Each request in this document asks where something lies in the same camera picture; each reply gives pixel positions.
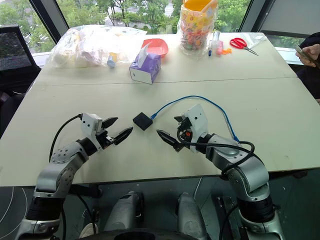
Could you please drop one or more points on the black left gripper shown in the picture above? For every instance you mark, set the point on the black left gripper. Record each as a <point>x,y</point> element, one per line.
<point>105,140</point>

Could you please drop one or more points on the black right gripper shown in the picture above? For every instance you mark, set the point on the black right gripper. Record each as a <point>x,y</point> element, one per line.
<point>184,126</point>

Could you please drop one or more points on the dark mobile phone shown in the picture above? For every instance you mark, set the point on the dark mobile phone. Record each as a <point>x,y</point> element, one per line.
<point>300,51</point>

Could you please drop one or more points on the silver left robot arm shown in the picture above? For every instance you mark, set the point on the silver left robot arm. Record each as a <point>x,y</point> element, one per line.
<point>57,175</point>

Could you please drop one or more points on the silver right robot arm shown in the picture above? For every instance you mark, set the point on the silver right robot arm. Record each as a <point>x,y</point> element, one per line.
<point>250,172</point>

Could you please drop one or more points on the small black adapter box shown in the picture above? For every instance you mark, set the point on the small black adapter box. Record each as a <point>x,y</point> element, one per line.
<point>142,121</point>

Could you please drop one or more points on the person's bare hand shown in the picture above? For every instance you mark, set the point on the person's bare hand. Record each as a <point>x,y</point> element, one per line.
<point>312,53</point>

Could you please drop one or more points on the purple tissue box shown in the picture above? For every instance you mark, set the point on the purple tissue box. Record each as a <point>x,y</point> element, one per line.
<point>147,70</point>

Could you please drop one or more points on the blue and yellow bottle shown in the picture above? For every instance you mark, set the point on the blue and yellow bottle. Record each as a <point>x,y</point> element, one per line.
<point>111,62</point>

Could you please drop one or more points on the pink plastic bowl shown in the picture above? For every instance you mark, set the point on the pink plastic bowl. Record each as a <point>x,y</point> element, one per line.
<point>157,47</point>

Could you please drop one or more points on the silver left robot leg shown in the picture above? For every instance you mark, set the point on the silver left robot leg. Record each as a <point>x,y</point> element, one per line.
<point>125,212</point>

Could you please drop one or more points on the silver robot leg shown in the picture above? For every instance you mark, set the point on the silver robot leg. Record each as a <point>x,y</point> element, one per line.
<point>187,215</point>
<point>125,212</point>

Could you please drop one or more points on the clear bag of white items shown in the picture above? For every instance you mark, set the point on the clear bag of white items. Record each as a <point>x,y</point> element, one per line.
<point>85,47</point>

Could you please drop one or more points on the silver right robot leg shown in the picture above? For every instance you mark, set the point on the silver right robot leg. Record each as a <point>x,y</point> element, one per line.
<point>187,215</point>

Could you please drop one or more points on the orange small pieces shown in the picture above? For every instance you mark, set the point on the orange small pieces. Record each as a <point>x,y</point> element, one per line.
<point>226,51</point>

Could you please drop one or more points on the bagged jar of colourful pieces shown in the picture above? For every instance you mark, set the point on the bagged jar of colourful pieces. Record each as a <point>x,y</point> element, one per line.
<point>195,32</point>

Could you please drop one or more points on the clear small bottle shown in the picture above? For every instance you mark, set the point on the clear small bottle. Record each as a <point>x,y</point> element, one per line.
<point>216,37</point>

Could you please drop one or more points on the white shoe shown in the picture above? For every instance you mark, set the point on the white shoe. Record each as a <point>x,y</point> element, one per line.
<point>87,228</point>

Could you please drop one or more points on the dark rounded robot body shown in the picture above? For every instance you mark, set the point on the dark rounded robot body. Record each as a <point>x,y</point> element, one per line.
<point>140,235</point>

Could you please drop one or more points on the clear plastic bag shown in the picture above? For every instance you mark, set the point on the clear plastic bag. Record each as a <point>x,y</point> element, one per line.
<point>257,40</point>

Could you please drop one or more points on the black mesh office chair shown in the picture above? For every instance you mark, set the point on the black mesh office chair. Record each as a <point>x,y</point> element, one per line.
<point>15,55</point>

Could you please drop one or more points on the person in dark clothes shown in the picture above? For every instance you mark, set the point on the person in dark clothes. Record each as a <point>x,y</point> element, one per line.
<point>310,77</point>

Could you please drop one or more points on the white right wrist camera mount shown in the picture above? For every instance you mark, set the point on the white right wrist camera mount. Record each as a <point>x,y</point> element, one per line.
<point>197,122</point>

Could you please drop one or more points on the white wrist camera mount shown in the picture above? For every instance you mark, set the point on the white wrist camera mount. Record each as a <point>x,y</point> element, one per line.
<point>197,122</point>
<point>90,123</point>

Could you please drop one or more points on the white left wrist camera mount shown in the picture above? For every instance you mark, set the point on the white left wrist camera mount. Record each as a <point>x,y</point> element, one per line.
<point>90,123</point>

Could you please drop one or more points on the dark window frame post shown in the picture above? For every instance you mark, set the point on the dark window frame post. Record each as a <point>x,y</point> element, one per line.
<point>252,15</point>
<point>50,15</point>

